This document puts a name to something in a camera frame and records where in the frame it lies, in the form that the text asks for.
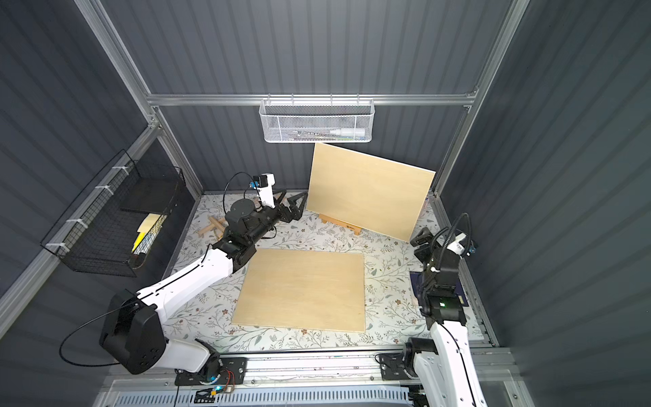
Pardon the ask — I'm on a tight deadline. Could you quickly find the dark blue booklet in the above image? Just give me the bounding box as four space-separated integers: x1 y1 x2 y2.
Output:
410 271 470 307

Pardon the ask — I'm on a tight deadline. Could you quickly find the black notebook in basket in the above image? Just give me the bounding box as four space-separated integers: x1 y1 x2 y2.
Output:
120 179 179 215

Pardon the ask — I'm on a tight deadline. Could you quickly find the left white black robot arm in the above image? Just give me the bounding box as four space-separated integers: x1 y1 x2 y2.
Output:
99 192 308 384

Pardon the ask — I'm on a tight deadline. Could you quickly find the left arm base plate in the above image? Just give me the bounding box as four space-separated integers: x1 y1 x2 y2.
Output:
175 357 249 387

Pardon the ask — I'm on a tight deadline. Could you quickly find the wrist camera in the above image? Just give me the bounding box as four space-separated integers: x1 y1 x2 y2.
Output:
447 232 476 256
249 173 276 209

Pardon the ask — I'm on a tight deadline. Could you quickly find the black wire wall basket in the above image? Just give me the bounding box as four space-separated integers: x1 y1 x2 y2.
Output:
41 150 186 277

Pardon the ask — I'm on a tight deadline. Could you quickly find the white wire mesh basket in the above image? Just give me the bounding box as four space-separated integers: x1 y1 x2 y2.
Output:
259 98 376 143

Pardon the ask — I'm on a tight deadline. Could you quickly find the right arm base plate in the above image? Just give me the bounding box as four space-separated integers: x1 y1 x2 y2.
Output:
374 352 417 381

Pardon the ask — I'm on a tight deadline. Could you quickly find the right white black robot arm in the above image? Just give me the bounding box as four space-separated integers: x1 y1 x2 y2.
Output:
403 227 487 406

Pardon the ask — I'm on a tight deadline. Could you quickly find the white marker in basket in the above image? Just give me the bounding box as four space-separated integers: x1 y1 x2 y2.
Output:
329 128 366 140

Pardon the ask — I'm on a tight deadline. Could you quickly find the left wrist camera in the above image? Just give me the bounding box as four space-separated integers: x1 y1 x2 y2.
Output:
249 173 276 209

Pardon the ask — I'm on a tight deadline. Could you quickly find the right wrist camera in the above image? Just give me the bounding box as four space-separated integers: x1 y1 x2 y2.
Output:
447 232 476 256

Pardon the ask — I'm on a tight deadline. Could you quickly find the plywood board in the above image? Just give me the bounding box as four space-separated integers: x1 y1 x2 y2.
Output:
232 249 366 332
307 143 436 242

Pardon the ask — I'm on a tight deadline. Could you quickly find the wooden easel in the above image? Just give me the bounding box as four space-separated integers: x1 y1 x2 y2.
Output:
198 215 228 241
319 214 362 236

